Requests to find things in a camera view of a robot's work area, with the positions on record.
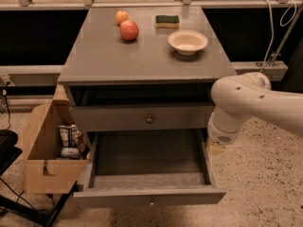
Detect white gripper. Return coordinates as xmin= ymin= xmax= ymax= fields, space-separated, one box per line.
xmin=206 ymin=118 xmax=241 ymax=155

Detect grey drawer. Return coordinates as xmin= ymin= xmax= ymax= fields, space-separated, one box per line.
xmin=73 ymin=130 xmax=225 ymax=208
xmin=70 ymin=105 xmax=214 ymax=131

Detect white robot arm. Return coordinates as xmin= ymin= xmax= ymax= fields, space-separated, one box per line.
xmin=206 ymin=72 xmax=303 ymax=154

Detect grey drawer cabinet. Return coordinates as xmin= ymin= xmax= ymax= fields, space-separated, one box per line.
xmin=57 ymin=6 xmax=238 ymax=137

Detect grey top drawer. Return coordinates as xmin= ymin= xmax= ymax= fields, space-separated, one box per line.
xmin=70 ymin=105 xmax=214 ymax=131

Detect white bowl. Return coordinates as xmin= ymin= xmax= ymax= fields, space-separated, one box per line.
xmin=168 ymin=30 xmax=208 ymax=56

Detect green yellow sponge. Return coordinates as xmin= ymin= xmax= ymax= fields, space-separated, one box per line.
xmin=155 ymin=15 xmax=180 ymax=28

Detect snack packages in box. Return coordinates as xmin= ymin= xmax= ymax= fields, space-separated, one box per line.
xmin=59 ymin=124 xmax=86 ymax=159

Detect red apple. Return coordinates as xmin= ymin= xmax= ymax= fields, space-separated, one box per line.
xmin=119 ymin=20 xmax=139 ymax=41

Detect cardboard box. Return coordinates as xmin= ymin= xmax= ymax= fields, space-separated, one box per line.
xmin=22 ymin=85 xmax=88 ymax=194

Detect orange fruit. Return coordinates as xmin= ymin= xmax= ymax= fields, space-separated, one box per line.
xmin=116 ymin=10 xmax=129 ymax=25

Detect black stand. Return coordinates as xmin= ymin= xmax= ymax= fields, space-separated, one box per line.
xmin=0 ymin=130 xmax=71 ymax=227

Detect white cable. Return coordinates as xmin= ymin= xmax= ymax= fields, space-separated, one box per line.
xmin=258 ymin=0 xmax=298 ymax=74

